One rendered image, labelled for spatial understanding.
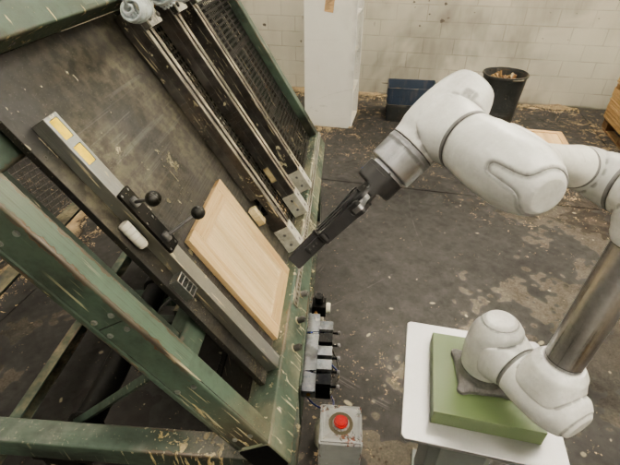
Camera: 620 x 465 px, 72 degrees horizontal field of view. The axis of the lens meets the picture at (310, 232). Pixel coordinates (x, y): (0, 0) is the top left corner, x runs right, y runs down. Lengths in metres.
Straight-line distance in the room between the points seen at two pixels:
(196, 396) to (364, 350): 1.63
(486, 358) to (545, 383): 0.19
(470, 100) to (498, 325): 0.84
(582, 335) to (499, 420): 0.43
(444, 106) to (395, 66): 5.90
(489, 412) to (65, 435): 1.32
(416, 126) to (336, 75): 4.55
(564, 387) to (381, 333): 1.57
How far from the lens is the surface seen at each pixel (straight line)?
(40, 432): 1.68
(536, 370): 1.36
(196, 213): 1.16
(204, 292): 1.25
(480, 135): 0.67
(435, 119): 0.73
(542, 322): 3.16
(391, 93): 5.62
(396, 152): 0.74
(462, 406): 1.56
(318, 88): 5.36
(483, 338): 1.44
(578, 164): 1.10
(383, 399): 2.49
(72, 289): 1.01
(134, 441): 1.54
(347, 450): 1.31
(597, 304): 1.24
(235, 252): 1.49
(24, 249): 0.99
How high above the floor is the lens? 2.07
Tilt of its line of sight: 36 degrees down
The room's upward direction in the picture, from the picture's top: straight up
